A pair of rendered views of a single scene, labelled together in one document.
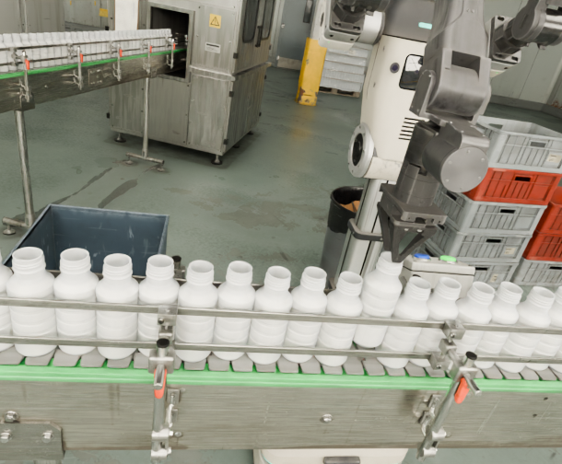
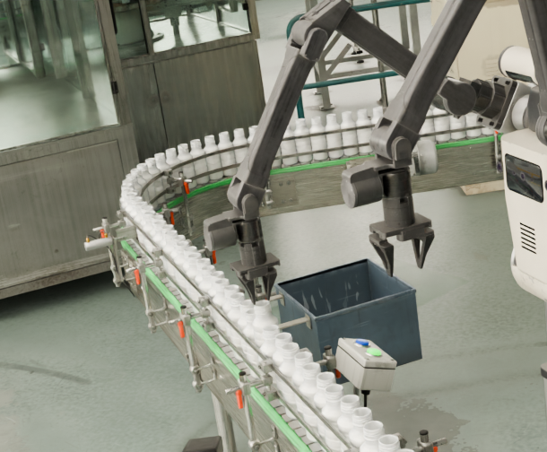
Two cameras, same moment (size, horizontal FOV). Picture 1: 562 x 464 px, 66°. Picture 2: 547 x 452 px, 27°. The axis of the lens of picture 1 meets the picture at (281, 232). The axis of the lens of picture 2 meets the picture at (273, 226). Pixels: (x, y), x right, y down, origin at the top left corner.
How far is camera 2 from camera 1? 2.66 m
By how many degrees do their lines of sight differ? 76
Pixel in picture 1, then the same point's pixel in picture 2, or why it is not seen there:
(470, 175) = (209, 242)
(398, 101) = (511, 204)
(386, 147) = (516, 256)
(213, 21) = not seen: outside the picture
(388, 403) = (263, 420)
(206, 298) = (217, 299)
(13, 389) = not seen: hidden behind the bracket
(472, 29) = (245, 165)
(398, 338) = not seen: hidden behind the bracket
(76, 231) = (377, 287)
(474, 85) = (234, 195)
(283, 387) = (232, 375)
